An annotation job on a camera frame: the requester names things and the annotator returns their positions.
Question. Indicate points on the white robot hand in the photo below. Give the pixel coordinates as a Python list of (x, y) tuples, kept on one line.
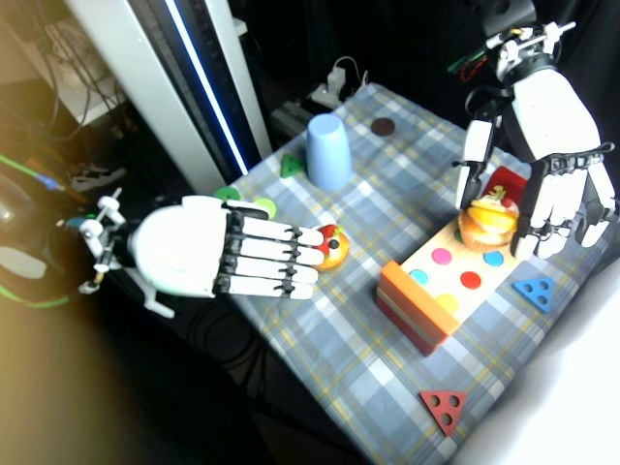
[(552, 121), (179, 247)]

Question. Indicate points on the blue plaid tablecloth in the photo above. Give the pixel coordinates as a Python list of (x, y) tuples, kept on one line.
[(339, 339)]

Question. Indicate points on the grey metal profile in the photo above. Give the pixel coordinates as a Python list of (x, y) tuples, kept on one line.
[(290, 118)]

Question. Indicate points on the strawberry topped toy cupcake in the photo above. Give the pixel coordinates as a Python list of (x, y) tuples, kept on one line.
[(336, 257)]

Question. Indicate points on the white power strip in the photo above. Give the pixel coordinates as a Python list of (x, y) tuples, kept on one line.
[(331, 89)]

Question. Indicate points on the white column with blue strip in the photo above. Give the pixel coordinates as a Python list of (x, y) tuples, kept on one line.
[(145, 72)]

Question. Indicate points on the orange slice topped toy cupcake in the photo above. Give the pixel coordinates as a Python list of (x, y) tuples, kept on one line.
[(486, 232)]

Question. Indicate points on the toy bed with dots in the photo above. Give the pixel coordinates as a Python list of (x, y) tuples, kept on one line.
[(436, 290)]

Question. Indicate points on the blue triangle block with holes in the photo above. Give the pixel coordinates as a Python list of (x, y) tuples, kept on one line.
[(536, 293)]

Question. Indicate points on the brown round disc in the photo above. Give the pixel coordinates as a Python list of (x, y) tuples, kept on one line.
[(382, 127)]

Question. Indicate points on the light green disc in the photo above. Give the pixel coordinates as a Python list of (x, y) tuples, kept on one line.
[(269, 206)]

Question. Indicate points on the green triangle block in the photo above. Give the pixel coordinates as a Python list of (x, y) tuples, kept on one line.
[(292, 167)]

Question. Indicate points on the white blurred foreground panel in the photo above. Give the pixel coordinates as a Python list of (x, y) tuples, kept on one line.
[(557, 397)]

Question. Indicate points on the light blue plastic cup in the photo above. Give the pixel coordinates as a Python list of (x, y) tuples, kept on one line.
[(328, 150)]

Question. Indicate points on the red triangle block with holes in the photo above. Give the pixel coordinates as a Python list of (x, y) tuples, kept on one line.
[(444, 408)]

